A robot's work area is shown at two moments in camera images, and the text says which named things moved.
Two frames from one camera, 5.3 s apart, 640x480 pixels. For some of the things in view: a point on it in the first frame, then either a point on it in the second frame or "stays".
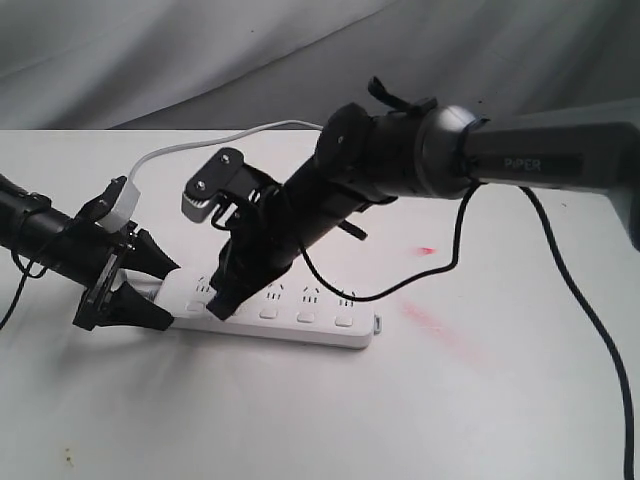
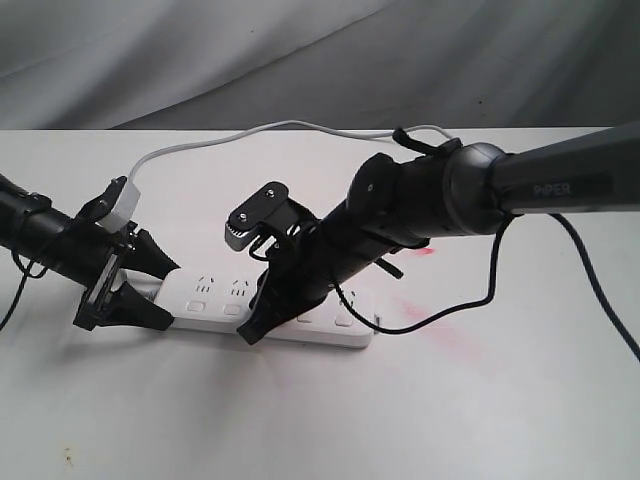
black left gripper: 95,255 stays
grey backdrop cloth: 283,65 stays
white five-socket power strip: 287,309 stays
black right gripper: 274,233 → 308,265
